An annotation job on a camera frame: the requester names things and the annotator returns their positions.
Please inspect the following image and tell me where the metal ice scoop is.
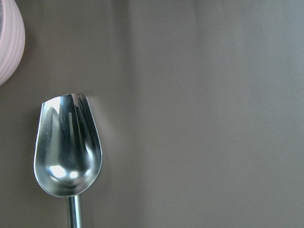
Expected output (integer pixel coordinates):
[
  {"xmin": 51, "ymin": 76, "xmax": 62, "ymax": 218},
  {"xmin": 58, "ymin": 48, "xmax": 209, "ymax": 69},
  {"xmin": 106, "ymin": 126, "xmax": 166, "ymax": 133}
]
[{"xmin": 33, "ymin": 93, "xmax": 102, "ymax": 228}]

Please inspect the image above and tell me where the pink ribbed bowl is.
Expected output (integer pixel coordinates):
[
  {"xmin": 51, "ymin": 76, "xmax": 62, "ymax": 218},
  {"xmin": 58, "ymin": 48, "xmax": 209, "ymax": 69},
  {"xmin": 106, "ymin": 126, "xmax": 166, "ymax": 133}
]
[{"xmin": 0, "ymin": 0, "xmax": 25, "ymax": 85}]

